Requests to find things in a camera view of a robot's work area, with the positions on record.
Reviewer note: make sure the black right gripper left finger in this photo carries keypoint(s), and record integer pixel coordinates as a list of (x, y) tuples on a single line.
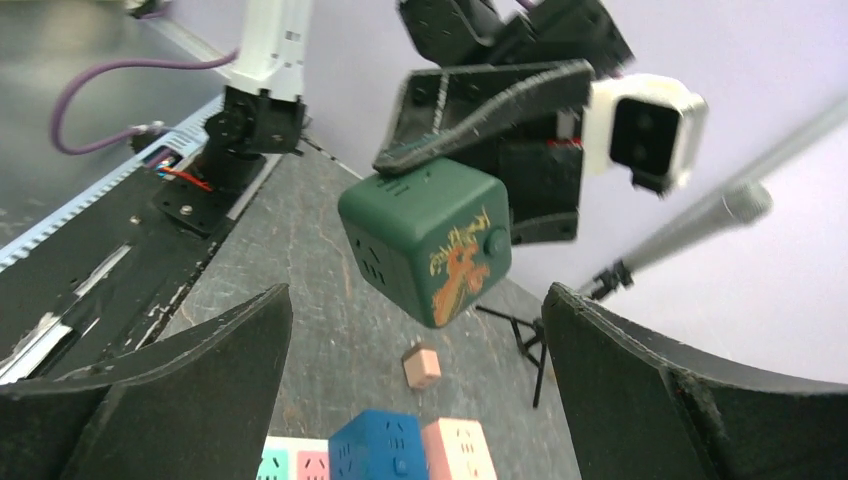
[(196, 405)]

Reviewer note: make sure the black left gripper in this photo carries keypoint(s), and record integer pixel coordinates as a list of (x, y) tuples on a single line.
[(505, 97)]

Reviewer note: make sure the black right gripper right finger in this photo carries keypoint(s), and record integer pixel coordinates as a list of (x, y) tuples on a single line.
[(641, 405)]

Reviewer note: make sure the white multicolour power strip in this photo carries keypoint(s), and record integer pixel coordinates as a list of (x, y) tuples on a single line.
[(288, 458)]

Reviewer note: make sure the dark green socket cube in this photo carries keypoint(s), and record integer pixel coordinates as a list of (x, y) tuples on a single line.
[(431, 241)]

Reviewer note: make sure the blue cube socket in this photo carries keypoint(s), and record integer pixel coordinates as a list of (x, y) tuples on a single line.
[(378, 445)]

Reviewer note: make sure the pink cube socket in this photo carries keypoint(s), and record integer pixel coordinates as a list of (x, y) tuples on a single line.
[(456, 449)]

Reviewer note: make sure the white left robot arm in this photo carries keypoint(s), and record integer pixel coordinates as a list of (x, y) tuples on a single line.
[(263, 110)]

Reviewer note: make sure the small mauve cube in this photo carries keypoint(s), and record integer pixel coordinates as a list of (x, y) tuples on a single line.
[(421, 366)]

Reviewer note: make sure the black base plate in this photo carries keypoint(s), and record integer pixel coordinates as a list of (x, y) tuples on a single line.
[(108, 273)]

